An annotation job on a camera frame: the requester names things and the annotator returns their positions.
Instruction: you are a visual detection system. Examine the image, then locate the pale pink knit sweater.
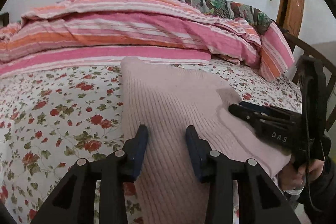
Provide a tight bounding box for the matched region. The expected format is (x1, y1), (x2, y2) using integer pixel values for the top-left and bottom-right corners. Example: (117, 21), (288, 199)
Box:
(121, 57), (290, 223)

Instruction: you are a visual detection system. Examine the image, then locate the person's right hand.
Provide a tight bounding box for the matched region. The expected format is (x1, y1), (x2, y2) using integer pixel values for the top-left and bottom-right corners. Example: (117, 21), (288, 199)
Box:
(278, 160), (325, 190)

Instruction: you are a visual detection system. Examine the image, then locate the pink striped pillow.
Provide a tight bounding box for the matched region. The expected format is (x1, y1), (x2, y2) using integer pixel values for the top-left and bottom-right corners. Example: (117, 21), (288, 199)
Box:
(259, 22), (294, 81)

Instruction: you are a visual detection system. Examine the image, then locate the floral white bed sheet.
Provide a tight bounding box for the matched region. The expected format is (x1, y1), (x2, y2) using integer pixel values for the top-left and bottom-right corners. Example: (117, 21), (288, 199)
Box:
(0, 57), (302, 224)

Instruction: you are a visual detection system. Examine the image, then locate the brown wooden door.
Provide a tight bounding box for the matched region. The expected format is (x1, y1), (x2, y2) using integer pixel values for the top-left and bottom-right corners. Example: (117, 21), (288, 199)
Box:
(276, 0), (305, 38)

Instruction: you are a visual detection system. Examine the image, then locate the multicolour patterned blanket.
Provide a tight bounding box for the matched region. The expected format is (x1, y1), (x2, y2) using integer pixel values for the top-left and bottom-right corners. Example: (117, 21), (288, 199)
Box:
(177, 0), (273, 35)

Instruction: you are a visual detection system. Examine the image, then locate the pink orange striped quilt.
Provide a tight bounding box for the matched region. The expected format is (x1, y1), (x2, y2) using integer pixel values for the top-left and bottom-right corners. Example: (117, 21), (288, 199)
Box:
(1, 0), (261, 73)

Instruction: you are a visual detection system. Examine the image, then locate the black gripper strap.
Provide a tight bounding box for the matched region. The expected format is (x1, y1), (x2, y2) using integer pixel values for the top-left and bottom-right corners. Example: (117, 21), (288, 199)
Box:
(295, 55), (329, 213)

